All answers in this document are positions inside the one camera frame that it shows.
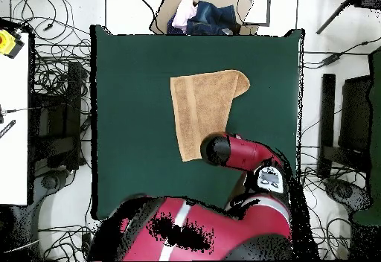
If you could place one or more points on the black tripod stand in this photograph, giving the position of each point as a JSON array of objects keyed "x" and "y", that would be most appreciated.
[{"x": 370, "y": 0}]

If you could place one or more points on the dark green table cloth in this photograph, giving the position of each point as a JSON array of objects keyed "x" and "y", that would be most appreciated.
[{"x": 134, "y": 140}]

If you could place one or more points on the black striped tool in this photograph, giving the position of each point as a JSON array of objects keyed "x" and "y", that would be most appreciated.
[{"x": 7, "y": 128}]

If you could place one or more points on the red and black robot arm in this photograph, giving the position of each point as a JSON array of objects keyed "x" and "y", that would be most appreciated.
[{"x": 238, "y": 223}]

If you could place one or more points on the cardboard box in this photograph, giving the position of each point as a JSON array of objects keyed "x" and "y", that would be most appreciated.
[{"x": 165, "y": 12}]

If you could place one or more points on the black metal stand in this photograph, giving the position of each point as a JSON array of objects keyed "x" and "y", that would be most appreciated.
[
  {"x": 327, "y": 110},
  {"x": 73, "y": 110}
]

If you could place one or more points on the green cloth-covered table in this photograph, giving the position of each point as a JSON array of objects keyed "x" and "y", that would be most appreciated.
[{"x": 375, "y": 125}]

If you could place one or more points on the purple dotted garment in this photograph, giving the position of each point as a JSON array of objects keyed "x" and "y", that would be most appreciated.
[{"x": 174, "y": 29}]

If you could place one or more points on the pale pink garment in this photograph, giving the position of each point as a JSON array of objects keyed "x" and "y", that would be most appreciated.
[{"x": 184, "y": 12}]

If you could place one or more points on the tan terry towel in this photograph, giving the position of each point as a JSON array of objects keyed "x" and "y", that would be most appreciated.
[{"x": 202, "y": 104}]

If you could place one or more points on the yellow emergency stop button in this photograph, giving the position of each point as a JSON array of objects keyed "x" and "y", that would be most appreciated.
[{"x": 6, "y": 43}]

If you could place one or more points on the white side table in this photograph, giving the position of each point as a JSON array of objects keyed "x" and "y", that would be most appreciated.
[{"x": 13, "y": 125}]

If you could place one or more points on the black power strip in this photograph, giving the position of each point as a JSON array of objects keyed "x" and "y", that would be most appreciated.
[{"x": 85, "y": 241}]

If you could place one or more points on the round black base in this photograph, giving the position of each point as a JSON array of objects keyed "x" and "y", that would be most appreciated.
[
  {"x": 50, "y": 181},
  {"x": 345, "y": 192}
]

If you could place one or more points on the blue jeans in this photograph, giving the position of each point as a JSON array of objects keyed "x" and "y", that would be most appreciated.
[{"x": 214, "y": 18}]

